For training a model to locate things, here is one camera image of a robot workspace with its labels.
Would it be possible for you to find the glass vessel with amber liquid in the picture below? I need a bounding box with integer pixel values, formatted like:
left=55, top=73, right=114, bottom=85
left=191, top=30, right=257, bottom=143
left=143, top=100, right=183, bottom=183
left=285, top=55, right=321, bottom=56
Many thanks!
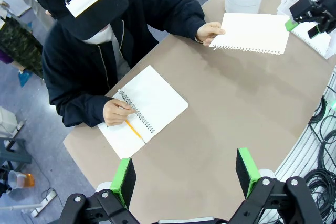
left=7, top=170, right=35, bottom=189

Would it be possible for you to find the orange pencil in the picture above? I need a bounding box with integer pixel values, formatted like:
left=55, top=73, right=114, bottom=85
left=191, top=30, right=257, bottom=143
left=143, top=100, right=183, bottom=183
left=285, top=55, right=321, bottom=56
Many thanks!
left=124, top=119, right=146, bottom=144

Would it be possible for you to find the person's right hand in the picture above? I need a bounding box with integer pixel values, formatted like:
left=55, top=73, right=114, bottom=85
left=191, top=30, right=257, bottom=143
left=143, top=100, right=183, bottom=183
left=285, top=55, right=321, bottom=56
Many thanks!
left=102, top=99, right=137, bottom=127

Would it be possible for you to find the person's left hand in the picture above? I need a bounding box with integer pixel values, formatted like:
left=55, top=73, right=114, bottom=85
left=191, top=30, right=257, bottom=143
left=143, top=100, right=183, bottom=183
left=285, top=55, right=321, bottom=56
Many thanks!
left=196, top=20, right=226, bottom=47

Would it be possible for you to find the teal plastic piece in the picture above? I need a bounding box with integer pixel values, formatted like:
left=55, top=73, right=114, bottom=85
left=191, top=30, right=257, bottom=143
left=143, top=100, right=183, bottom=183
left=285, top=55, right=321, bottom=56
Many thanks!
left=18, top=69, right=34, bottom=88

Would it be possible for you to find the white storage crate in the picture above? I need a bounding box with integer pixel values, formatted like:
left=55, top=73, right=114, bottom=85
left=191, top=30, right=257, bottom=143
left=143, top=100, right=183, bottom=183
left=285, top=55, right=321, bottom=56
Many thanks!
left=0, top=106, right=19, bottom=138

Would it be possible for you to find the white face mask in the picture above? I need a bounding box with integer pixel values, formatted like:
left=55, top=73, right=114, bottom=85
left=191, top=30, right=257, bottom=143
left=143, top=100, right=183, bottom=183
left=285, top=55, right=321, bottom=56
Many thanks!
left=82, top=23, right=116, bottom=45

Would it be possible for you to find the grey stool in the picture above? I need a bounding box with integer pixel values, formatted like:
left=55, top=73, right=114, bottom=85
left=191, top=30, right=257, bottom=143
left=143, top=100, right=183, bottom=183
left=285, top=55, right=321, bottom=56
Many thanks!
left=0, top=137, right=33, bottom=168

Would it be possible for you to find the white power strip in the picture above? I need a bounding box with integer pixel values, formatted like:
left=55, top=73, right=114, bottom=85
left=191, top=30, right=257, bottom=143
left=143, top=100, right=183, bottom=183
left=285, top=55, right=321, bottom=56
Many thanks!
left=31, top=189, right=57, bottom=217

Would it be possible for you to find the black cable bundle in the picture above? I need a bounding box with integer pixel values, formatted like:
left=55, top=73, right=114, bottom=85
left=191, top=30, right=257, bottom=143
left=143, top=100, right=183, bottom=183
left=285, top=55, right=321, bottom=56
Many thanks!
left=309, top=95, right=329, bottom=124

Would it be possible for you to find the white perforated plastic basket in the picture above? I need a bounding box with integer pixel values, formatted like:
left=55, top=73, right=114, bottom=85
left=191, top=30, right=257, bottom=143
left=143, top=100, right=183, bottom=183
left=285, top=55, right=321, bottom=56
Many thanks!
left=277, top=0, right=336, bottom=59

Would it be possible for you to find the person in black jacket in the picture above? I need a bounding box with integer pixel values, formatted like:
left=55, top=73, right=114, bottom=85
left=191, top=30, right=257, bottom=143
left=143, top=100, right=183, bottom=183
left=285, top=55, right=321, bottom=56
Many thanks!
left=35, top=0, right=207, bottom=128

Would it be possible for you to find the black cap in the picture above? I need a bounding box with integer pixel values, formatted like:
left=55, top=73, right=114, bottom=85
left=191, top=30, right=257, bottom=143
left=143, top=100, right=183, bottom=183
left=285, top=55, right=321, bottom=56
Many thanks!
left=35, top=0, right=129, bottom=41

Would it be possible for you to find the white wire rack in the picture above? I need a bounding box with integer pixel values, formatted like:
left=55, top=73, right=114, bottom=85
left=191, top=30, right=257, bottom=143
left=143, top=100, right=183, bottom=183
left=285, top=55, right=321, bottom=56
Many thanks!
left=272, top=66, right=336, bottom=183

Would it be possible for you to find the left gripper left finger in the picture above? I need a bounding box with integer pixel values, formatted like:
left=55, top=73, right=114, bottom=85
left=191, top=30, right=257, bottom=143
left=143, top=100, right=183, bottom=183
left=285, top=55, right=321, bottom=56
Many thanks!
left=59, top=157, right=140, bottom=224

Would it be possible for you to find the black cable coil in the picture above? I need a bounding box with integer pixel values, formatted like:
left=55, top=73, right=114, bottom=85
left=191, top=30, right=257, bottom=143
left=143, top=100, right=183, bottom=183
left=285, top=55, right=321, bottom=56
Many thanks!
left=304, top=168, right=336, bottom=224

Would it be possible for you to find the white spiral notebook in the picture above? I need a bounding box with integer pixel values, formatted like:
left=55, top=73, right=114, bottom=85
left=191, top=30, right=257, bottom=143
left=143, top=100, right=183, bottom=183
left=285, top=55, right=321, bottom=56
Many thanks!
left=97, top=65, right=189, bottom=159

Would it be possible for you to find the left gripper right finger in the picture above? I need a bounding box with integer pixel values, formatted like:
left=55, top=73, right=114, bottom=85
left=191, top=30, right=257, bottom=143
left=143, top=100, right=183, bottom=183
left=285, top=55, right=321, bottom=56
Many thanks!
left=228, top=147, right=323, bottom=224

